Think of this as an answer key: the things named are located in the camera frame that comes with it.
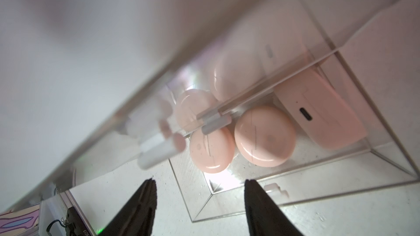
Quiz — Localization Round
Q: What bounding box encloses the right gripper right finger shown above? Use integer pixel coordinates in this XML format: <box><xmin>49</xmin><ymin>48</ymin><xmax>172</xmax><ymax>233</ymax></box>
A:
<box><xmin>244</xmin><ymin>180</ymin><xmax>302</xmax><ymax>236</ymax></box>

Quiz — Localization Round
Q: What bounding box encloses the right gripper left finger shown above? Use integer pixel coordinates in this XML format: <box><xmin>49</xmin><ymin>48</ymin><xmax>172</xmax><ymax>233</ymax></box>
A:
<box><xmin>99</xmin><ymin>179</ymin><xmax>157</xmax><ymax>236</ymax></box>

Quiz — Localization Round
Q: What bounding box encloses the pink earphone case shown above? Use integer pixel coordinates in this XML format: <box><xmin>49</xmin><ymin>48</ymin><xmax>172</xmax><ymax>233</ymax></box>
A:
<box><xmin>189</xmin><ymin>127</ymin><xmax>235</xmax><ymax>174</ymax></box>
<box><xmin>234</xmin><ymin>106</ymin><xmax>296</xmax><ymax>168</ymax></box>
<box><xmin>273</xmin><ymin>68</ymin><xmax>368</xmax><ymax>150</ymax></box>

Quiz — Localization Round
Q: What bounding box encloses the pink earphone case bottom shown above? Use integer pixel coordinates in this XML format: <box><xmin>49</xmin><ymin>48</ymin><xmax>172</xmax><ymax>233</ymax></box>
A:
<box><xmin>189</xmin><ymin>127</ymin><xmax>235</xmax><ymax>174</ymax></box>

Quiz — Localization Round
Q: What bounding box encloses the clear drawer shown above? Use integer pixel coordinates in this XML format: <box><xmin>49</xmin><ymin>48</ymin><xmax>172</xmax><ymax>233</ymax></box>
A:
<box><xmin>33</xmin><ymin>44</ymin><xmax>334</xmax><ymax>201</ymax></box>
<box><xmin>166</xmin><ymin>0</ymin><xmax>420</xmax><ymax>222</ymax></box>

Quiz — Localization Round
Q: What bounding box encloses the pink earphone case top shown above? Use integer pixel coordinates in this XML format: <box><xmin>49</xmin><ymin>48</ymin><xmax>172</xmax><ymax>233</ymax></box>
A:
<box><xmin>273</xmin><ymin>68</ymin><xmax>368</xmax><ymax>150</ymax></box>

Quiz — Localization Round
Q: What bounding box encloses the white drawer cabinet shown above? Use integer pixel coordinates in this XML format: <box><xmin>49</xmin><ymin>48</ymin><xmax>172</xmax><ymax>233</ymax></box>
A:
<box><xmin>1</xmin><ymin>0</ymin><xmax>259</xmax><ymax>211</ymax></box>

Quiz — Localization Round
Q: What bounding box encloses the clear bottom drawer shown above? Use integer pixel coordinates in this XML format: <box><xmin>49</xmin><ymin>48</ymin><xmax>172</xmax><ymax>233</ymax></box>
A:
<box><xmin>166</xmin><ymin>0</ymin><xmax>420</xmax><ymax>222</ymax></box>

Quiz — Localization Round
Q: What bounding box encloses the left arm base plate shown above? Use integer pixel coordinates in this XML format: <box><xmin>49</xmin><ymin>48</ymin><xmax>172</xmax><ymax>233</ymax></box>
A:
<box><xmin>45</xmin><ymin>206</ymin><xmax>96</xmax><ymax>236</ymax></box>

